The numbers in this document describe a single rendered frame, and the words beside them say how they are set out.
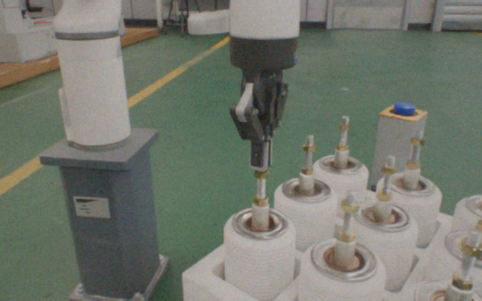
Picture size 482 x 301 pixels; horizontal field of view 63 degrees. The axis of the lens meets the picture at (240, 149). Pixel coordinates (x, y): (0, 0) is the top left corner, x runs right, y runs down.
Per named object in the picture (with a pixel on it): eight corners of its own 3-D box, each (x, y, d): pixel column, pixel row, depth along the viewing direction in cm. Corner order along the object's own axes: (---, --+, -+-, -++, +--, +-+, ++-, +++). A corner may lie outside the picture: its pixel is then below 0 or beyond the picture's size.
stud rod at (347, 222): (339, 251, 45) (346, 192, 42) (341, 246, 46) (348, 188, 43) (347, 253, 44) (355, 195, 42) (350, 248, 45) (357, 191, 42)
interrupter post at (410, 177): (404, 190, 62) (407, 170, 60) (398, 183, 64) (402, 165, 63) (419, 191, 62) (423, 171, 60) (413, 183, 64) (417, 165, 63)
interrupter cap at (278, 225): (220, 222, 53) (220, 218, 53) (263, 205, 58) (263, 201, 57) (257, 250, 48) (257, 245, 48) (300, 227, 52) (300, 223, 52)
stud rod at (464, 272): (460, 293, 39) (478, 228, 36) (465, 301, 38) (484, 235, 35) (450, 293, 39) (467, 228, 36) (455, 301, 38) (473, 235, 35)
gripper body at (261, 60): (284, 33, 38) (279, 126, 42) (308, 26, 45) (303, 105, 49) (215, 30, 41) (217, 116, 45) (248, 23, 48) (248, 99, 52)
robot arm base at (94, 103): (62, 150, 63) (41, 39, 57) (91, 130, 72) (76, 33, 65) (116, 153, 62) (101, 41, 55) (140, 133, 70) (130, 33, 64)
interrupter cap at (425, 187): (392, 198, 59) (393, 194, 59) (377, 176, 66) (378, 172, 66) (443, 199, 59) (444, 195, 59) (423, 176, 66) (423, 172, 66)
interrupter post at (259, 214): (247, 224, 53) (247, 202, 52) (260, 218, 54) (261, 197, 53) (258, 232, 51) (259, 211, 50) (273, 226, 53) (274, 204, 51)
